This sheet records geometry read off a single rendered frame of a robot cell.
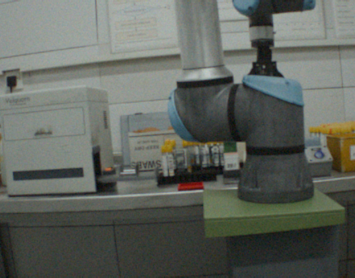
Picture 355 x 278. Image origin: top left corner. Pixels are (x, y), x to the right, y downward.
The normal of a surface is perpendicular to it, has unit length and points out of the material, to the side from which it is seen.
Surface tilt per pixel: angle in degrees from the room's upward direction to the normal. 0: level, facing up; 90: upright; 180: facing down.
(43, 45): 90
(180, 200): 90
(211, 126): 113
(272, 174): 72
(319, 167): 120
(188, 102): 97
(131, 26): 92
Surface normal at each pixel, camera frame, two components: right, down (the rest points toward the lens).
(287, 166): 0.07, -0.25
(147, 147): -0.07, -0.01
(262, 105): -0.50, 0.04
